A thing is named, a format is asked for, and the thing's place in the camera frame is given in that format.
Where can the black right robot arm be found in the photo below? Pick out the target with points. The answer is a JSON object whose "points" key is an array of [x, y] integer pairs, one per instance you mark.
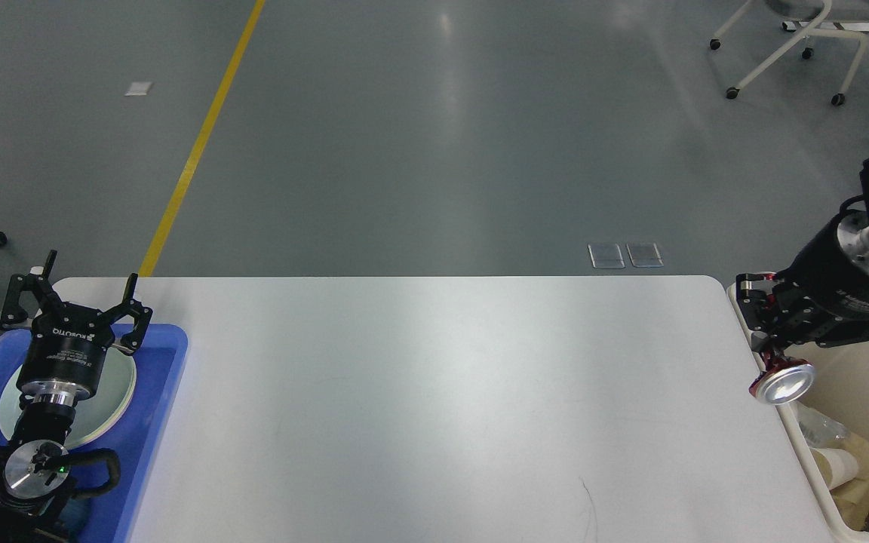
{"points": [[822, 297]]}

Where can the red foil wrapper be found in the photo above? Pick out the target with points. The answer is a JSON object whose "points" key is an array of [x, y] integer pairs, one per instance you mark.
{"points": [[782, 379]]}

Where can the blue plastic tray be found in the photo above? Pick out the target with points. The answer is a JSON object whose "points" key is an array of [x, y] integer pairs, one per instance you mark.
{"points": [[135, 437]]}

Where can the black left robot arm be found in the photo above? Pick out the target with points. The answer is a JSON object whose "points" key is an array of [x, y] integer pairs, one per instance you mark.
{"points": [[41, 479]]}

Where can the silver foil bag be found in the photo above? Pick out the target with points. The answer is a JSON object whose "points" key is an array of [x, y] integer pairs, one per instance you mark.
{"points": [[820, 430]]}

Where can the floor outlet cover right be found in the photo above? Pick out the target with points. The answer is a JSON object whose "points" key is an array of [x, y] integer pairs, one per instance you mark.
{"points": [[645, 255]]}

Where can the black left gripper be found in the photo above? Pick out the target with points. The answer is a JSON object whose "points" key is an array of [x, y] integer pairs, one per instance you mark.
{"points": [[65, 362]]}

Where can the floor outlet cover left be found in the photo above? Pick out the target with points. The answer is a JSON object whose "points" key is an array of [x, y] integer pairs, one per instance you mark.
{"points": [[606, 256]]}

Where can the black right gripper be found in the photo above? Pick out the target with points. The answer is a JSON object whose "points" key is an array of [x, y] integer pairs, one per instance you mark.
{"points": [[829, 276]]}

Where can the white office chair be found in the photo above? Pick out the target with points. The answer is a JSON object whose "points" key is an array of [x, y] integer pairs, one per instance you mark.
{"points": [[812, 19]]}

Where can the floor outlet cover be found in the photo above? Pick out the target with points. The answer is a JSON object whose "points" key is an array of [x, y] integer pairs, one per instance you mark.
{"points": [[645, 255], [606, 256]]}

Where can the light green plate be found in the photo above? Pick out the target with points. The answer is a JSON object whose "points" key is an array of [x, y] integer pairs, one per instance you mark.
{"points": [[95, 416]]}

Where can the white paper cup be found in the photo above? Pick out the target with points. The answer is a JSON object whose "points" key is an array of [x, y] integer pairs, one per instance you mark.
{"points": [[837, 466]]}

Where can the brown paper bag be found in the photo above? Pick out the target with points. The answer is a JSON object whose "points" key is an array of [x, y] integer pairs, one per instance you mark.
{"points": [[852, 497]]}

